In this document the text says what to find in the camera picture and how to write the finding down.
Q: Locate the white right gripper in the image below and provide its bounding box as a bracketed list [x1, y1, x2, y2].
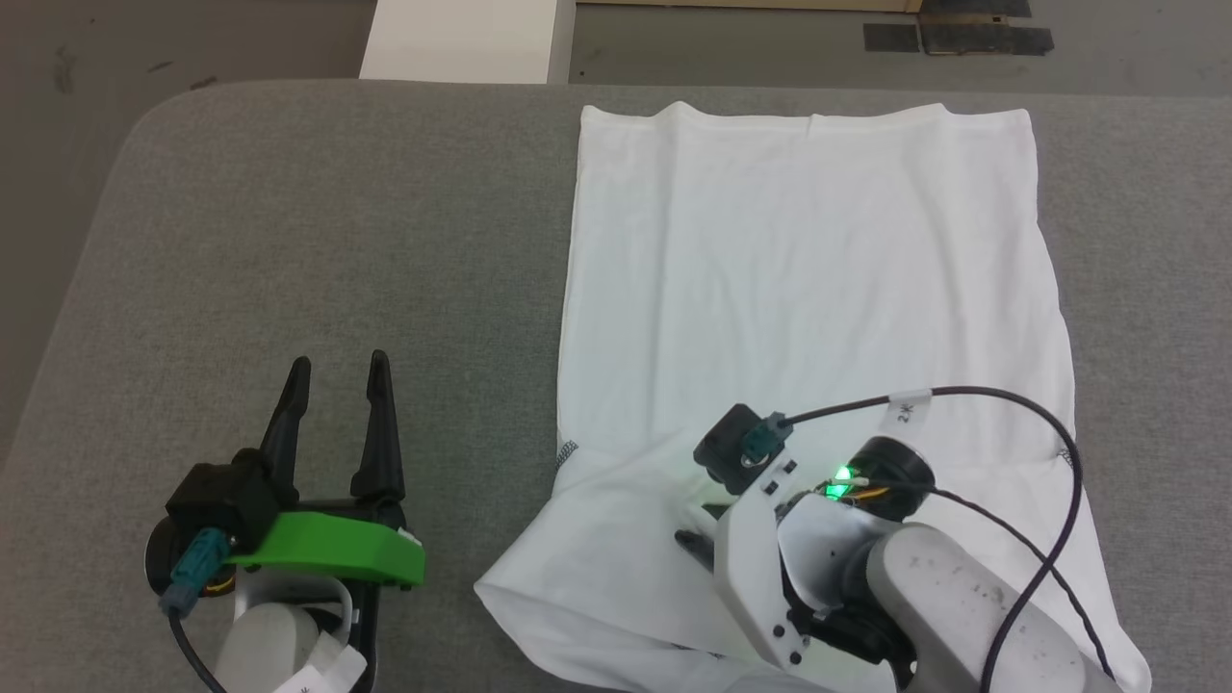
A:
[673, 455, 830, 672]

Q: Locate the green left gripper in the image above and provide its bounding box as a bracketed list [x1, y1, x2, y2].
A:
[227, 349, 427, 591]

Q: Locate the white garment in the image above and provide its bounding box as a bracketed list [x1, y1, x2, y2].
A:
[473, 100, 1154, 693]

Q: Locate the small black floor tape patch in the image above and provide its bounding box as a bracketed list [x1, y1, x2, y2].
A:
[862, 22, 922, 54]

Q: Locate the wooden framed grid fence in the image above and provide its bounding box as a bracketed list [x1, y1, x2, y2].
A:
[576, 0, 927, 13]

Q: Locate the long black floor tape patch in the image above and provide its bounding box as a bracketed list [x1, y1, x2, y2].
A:
[919, 23, 1056, 57]

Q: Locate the black floor tape strip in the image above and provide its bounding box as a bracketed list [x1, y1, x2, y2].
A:
[922, 0, 1033, 19]

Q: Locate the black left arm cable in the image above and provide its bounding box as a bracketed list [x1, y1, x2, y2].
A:
[157, 527, 235, 693]

